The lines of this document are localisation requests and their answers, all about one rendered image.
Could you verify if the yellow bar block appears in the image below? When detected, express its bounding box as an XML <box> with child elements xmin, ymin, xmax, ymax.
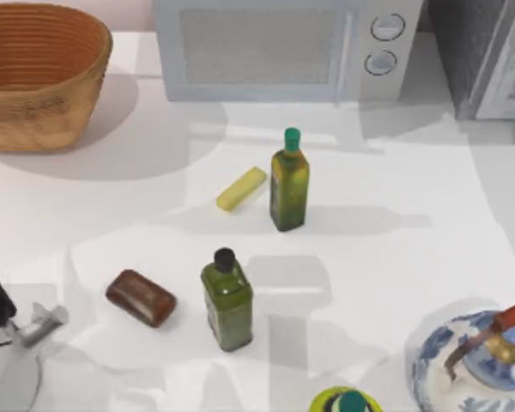
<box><xmin>215</xmin><ymin>166</ymin><xmax>268</xmax><ymax>214</ymax></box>

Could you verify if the green bottle with black cap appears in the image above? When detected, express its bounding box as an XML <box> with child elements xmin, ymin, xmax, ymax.
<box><xmin>200</xmin><ymin>247</ymin><xmax>255</xmax><ymax>353</ymax></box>

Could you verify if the brown bread loaf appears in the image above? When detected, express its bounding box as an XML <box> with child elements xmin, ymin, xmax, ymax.
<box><xmin>105</xmin><ymin>269</ymin><xmax>178</xmax><ymax>330</ymax></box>

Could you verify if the pale microwave oven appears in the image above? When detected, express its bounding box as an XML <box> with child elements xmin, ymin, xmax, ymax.
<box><xmin>150</xmin><ymin>0</ymin><xmax>426</xmax><ymax>104</ymax></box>

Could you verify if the round microwave knob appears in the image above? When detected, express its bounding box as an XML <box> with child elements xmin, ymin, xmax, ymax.
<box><xmin>364</xmin><ymin>49</ymin><xmax>398</xmax><ymax>77</ymax></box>
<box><xmin>370</xmin><ymin>12</ymin><xmax>407</xmax><ymax>39</ymax></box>

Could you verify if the lime green bottle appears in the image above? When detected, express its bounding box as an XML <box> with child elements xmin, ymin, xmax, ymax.
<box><xmin>307</xmin><ymin>385</ymin><xmax>384</xmax><ymax>412</ymax></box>

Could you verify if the woven wicker basket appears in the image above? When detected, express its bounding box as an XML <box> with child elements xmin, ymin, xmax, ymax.
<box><xmin>0</xmin><ymin>3</ymin><xmax>114</xmax><ymax>153</ymax></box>

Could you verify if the blue and white teapot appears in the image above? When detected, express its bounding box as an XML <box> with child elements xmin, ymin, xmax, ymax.
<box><xmin>411</xmin><ymin>295</ymin><xmax>515</xmax><ymax>412</ymax></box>

